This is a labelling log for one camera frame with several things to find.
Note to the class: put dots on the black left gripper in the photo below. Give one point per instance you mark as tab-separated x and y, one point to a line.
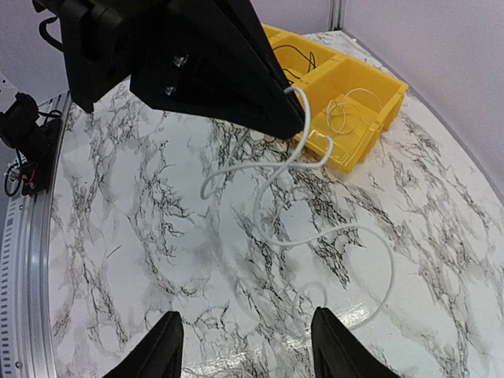
103	42

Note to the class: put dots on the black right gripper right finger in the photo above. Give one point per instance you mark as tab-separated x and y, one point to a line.
338	353

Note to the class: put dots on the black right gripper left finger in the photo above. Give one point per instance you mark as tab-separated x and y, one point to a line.
159	353

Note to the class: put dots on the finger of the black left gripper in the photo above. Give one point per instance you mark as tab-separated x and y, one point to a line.
219	52
277	119

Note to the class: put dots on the yellow three-compartment plastic bin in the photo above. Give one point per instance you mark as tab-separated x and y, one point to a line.
351	102

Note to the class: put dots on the left aluminium corner post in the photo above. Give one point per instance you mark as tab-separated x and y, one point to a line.
336	15

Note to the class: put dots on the aluminium front frame rail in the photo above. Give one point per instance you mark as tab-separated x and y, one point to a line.
26	340

